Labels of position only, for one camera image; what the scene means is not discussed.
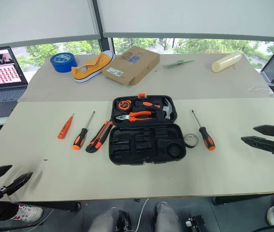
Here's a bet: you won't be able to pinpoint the thin green stick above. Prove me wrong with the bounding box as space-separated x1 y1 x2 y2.
162 58 196 69

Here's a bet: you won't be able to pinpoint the white roller blind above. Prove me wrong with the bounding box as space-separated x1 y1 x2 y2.
95 0 274 44
0 0 102 48

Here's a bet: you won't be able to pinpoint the cream plastic cylinder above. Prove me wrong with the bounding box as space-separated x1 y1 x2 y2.
211 51 243 73

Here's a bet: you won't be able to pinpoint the white red sneaker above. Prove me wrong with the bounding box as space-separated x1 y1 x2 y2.
10 203 44 222

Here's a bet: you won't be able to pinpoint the orange black utility knife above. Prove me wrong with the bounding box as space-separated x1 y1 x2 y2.
85 120 114 154

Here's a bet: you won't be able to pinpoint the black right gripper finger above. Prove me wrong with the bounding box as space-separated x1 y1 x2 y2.
253 124 274 136
241 136 274 152

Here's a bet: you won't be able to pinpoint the blue tape roll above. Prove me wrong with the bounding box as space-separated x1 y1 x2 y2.
49 51 78 73

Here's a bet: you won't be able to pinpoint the grey right robot leg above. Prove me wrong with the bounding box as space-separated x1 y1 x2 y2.
152 201 182 232

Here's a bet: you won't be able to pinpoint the thin white cable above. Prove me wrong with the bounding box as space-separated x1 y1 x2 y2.
136 198 150 232

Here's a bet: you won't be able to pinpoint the grey left robot leg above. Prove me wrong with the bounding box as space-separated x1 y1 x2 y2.
89 207 132 232

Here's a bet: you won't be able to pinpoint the yellow canvas sneaker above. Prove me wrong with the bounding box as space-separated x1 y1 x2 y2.
71 50 116 85

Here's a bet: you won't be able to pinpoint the orange voltage tester pen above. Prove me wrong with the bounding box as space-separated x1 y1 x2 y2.
57 113 76 140

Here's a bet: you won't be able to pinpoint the orange black handled screwdriver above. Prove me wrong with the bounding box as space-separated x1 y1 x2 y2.
72 111 96 151
191 109 216 151

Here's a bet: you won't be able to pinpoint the dark window frame post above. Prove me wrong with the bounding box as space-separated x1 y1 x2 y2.
88 0 115 54

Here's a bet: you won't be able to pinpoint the small black floor device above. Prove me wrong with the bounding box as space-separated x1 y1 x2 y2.
184 215 206 232

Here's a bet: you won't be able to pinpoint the orange black tape measure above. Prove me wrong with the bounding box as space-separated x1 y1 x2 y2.
117 100 133 112

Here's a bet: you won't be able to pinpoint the claw hammer orange black handle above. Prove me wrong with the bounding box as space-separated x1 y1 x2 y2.
134 97 175 120

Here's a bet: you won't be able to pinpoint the orange handled pliers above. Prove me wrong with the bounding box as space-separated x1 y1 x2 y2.
115 111 152 123

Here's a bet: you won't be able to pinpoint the black orange tool kit case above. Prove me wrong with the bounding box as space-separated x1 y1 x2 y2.
108 92 187 166

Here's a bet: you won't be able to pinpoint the flat brown cardboard box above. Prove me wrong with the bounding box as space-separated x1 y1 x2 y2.
101 45 161 86

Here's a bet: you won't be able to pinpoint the black electrical tape roll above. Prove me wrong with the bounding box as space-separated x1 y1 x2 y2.
183 133 200 148

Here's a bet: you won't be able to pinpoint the grey robot leg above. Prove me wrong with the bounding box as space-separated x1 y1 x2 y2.
89 207 132 232
152 201 182 232

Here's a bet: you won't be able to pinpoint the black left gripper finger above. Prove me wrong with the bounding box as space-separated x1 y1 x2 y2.
0 165 13 179
5 172 34 196

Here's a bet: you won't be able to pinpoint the black table foot bar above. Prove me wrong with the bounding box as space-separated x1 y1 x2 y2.
211 193 274 206
17 201 82 213

